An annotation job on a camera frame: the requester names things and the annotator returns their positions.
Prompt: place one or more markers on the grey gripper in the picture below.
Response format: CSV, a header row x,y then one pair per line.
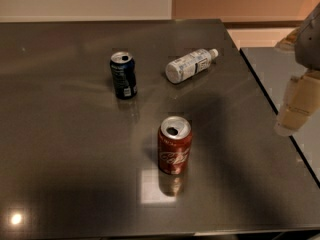
x,y
309,45

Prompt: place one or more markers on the red coke can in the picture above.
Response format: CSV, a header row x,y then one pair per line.
x,y
174,145

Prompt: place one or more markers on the dark blue soda can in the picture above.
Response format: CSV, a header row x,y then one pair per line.
x,y
122,67

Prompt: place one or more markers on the white plastic water bottle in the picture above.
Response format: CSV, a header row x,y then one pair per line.
x,y
189,65

